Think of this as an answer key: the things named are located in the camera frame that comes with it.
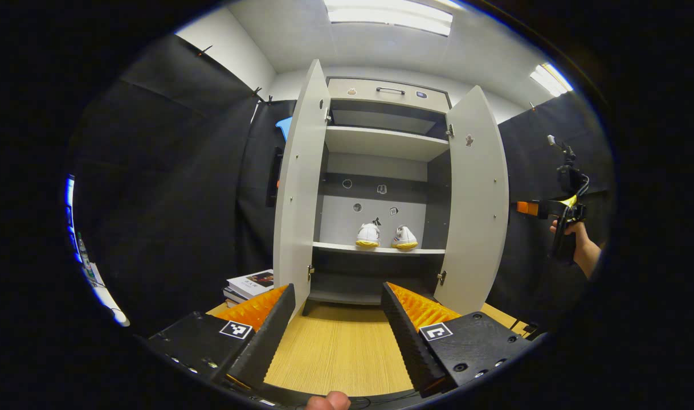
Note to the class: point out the white cover book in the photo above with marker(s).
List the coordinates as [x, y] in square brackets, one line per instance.
[250, 283]

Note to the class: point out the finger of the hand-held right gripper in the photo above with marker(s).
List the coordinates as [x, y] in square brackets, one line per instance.
[527, 208]

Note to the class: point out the small ceiling light panel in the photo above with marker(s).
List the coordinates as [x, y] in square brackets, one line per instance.
[551, 80]

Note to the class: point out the white shoe cabinet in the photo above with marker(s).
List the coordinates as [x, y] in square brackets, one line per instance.
[381, 142]

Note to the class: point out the white shoe cabinet door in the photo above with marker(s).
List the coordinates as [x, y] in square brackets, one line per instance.
[298, 199]
[475, 216]

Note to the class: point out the white ledge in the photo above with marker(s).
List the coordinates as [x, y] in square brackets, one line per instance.
[105, 296]

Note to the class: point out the large ceiling light panel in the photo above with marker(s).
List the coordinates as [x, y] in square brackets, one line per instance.
[390, 16]

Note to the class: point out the green bottle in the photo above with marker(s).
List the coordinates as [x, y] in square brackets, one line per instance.
[84, 253]

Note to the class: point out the white cabinet drawer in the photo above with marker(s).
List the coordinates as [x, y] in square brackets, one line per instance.
[370, 98]

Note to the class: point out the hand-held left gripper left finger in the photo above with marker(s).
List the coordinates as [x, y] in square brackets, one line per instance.
[267, 341]

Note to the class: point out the white canvas shoe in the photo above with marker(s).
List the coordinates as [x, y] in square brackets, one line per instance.
[404, 236]
[368, 234]

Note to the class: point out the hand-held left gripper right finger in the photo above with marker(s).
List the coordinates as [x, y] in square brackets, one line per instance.
[409, 341]

